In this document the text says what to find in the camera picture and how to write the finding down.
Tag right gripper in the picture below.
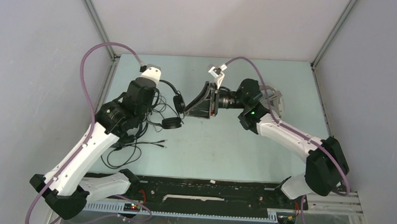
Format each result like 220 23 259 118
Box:
184 80 248 121

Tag black headphones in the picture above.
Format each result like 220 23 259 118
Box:
160 79 185 130

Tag white headphones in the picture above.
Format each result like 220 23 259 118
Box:
259 83 284 118

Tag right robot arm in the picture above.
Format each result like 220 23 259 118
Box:
184 78 349 208

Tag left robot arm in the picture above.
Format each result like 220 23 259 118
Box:
30 77 159 220

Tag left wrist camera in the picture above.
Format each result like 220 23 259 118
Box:
140 64 161 85

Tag aluminium frame rail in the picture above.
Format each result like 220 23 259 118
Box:
65 0 123 138

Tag black cable with two plugs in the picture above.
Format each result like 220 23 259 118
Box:
100 137 168 172

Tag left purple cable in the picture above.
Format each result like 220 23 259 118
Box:
24 38 145 224

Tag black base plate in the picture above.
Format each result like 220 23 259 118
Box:
124 175 308 217

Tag white cable duct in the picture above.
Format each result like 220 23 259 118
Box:
83 201 278 223

